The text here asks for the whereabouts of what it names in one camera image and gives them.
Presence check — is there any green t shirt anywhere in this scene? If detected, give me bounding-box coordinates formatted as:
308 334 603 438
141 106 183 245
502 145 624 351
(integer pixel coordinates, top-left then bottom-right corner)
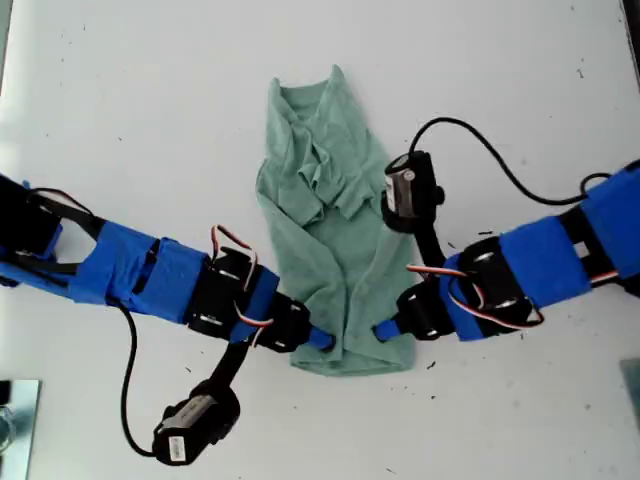
254 63 417 379

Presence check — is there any red white black servo wire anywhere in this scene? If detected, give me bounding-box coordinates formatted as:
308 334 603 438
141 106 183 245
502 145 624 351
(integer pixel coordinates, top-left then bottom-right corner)
233 298 277 350
209 224 260 292
406 263 546 332

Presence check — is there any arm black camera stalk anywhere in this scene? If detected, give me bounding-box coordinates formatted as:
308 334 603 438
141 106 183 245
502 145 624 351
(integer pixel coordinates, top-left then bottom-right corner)
207 342 252 401
412 219 449 281

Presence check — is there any camera black cable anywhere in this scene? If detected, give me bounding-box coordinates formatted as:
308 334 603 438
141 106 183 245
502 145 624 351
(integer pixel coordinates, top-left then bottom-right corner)
408 116 614 206
112 299 159 459

